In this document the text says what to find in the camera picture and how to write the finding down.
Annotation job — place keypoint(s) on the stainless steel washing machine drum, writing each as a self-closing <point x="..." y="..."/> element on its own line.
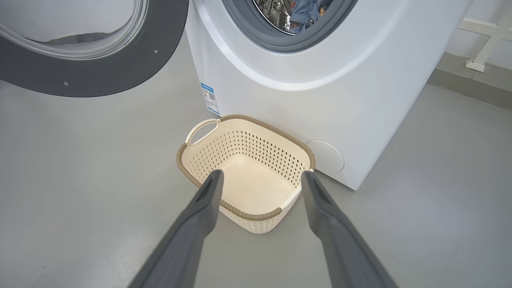
<point x="270" y="12"/>

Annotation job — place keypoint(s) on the round black washer door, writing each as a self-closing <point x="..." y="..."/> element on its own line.
<point x="100" y="76"/>

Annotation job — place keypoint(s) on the round drain filter cover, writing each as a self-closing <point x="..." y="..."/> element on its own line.
<point x="326" y="156"/>

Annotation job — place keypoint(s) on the white metal frame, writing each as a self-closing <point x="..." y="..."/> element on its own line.
<point x="486" y="48"/>

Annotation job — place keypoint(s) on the blue energy label sticker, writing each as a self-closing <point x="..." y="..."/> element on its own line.
<point x="210" y="99"/>

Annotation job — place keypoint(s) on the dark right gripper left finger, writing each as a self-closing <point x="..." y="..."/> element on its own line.
<point x="188" y="236"/>

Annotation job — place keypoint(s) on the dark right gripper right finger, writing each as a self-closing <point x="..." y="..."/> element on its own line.
<point x="340" y="240"/>

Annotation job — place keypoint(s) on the grey rubber door gasket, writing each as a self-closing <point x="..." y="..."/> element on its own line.
<point x="248" y="28"/>

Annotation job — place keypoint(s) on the blue printed garment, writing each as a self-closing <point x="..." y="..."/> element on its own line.
<point x="306" y="14"/>

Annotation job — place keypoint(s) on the white front-load washing machine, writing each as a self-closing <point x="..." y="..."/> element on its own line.
<point x="360" y="100"/>

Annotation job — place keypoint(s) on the cream perforated laundry basket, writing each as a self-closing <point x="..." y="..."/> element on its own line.
<point x="256" y="188"/>

